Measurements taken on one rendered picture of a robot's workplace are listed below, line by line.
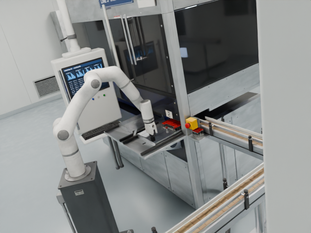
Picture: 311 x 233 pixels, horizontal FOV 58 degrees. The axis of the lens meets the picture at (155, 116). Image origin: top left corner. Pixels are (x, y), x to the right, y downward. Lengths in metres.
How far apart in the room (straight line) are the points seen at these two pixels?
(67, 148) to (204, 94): 1.09
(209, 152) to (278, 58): 2.08
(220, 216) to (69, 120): 1.09
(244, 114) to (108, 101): 1.33
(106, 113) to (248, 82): 1.40
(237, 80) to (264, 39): 2.09
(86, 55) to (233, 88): 1.37
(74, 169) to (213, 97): 1.20
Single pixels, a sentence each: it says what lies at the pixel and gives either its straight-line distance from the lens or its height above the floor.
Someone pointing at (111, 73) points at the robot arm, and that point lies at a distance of 1.90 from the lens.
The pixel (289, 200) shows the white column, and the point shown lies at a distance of 0.53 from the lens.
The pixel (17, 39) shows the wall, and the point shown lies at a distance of 7.23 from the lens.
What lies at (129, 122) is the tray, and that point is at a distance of 2.67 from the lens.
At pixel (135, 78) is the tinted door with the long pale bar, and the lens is 2.59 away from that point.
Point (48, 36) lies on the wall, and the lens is 7.36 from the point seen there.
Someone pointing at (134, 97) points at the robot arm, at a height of 1.30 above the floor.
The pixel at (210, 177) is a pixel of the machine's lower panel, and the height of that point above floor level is 0.37.
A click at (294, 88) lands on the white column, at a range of 0.42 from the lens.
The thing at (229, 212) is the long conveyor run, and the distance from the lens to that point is 1.45.
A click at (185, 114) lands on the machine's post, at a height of 1.06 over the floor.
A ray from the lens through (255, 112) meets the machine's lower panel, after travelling 2.80.
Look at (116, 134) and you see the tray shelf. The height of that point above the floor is 0.88.
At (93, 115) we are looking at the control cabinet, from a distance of 2.89.
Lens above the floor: 1.93
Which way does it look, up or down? 23 degrees down
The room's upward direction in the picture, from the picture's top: 12 degrees counter-clockwise
